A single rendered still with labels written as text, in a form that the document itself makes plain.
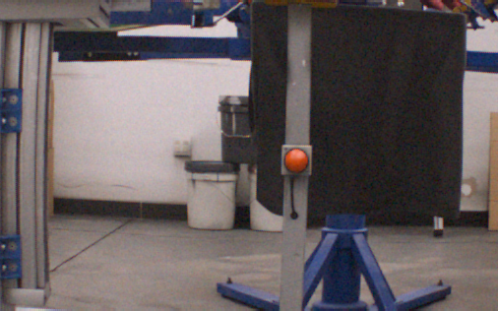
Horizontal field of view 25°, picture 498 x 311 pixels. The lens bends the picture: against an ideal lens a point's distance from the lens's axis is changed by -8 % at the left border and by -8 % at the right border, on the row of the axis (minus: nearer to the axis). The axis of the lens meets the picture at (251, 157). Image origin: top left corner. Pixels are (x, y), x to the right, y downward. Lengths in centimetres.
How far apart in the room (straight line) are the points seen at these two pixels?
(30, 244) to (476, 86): 503
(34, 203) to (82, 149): 486
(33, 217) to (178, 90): 479
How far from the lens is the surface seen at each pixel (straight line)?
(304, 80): 205
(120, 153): 708
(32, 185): 227
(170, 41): 339
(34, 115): 226
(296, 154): 201
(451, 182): 235
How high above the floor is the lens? 76
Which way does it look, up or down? 3 degrees down
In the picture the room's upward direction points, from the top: 2 degrees clockwise
